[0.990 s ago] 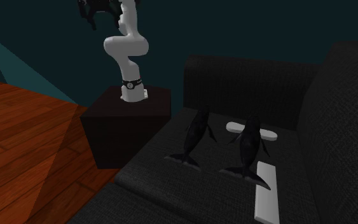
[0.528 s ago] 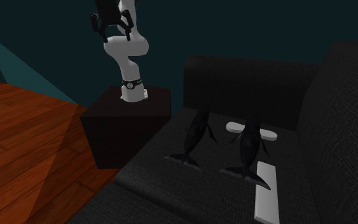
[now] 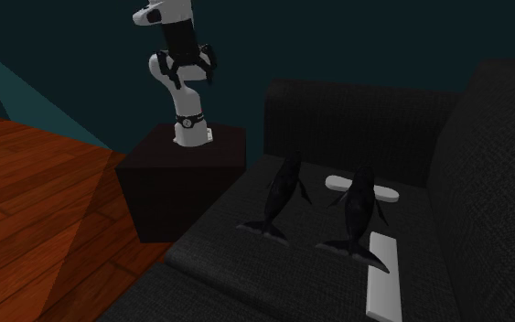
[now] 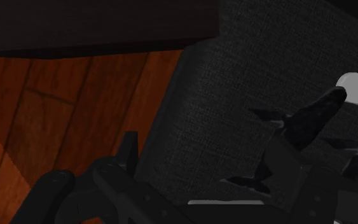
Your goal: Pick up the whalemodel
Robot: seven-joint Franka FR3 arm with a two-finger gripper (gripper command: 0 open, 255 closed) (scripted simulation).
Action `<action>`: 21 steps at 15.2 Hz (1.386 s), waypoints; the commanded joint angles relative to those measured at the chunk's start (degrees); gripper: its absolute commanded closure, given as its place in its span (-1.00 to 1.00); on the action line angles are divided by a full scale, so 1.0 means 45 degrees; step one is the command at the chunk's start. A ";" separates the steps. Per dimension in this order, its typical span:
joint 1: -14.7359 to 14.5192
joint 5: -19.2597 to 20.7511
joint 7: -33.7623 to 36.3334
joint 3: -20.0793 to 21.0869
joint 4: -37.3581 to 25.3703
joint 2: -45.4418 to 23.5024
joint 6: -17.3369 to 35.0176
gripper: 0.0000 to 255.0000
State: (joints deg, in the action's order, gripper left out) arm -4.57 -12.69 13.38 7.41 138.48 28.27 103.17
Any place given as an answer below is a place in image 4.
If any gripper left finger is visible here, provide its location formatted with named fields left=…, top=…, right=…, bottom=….
left=10, top=131, right=195, bottom=224

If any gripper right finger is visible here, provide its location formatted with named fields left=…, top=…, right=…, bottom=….
left=263, top=136, right=358, bottom=224

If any black spiked figure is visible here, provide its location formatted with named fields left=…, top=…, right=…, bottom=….
left=224, top=86, right=358, bottom=195

